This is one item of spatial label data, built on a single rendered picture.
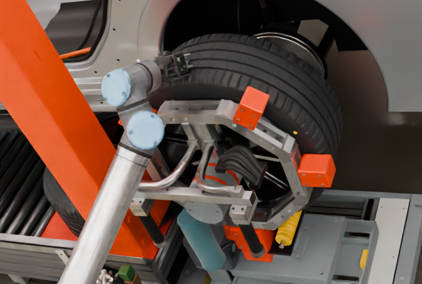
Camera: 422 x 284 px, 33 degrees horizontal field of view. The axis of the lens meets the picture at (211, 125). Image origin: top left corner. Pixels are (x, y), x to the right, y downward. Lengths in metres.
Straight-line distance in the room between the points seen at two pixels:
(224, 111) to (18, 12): 0.64
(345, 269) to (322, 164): 0.76
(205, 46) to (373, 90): 1.60
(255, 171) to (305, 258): 0.81
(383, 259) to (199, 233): 0.84
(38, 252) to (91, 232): 1.40
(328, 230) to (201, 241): 0.63
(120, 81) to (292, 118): 0.53
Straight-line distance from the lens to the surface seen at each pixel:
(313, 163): 2.10
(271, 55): 2.15
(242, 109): 1.96
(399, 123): 3.44
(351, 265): 2.77
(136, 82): 1.86
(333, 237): 2.76
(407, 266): 2.81
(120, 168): 1.73
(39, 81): 2.10
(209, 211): 2.14
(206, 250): 2.39
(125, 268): 2.40
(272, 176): 2.32
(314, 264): 2.71
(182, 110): 2.08
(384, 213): 2.98
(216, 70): 2.09
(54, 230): 3.29
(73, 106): 2.21
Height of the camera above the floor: 2.37
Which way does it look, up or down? 39 degrees down
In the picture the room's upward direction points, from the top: 25 degrees counter-clockwise
